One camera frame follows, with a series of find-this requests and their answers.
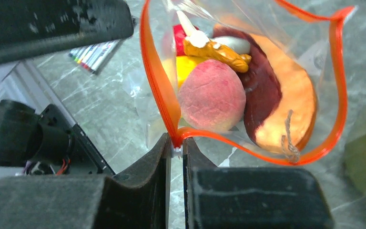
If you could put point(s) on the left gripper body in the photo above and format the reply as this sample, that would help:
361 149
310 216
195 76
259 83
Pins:
30 28

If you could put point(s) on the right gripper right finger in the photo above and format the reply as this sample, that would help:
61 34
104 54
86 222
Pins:
250 197

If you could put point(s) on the colored marker pack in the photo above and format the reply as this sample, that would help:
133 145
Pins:
94 57

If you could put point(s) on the clear zip top bag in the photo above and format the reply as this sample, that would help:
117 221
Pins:
312 41

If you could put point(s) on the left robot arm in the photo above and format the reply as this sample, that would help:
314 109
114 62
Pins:
24 136

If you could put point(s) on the golden croissant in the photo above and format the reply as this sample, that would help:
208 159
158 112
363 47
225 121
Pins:
222 53

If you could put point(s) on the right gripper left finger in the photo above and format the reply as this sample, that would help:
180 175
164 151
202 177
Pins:
136 198

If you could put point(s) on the papaya slice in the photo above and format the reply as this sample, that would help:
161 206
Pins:
281 102

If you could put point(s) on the pink peach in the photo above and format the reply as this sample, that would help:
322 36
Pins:
212 97

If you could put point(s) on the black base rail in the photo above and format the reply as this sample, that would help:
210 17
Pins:
84 158

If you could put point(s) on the yellow bell pepper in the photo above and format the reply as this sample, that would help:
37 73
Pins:
178 70

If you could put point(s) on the red pomegranate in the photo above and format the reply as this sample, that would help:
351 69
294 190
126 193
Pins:
179 36

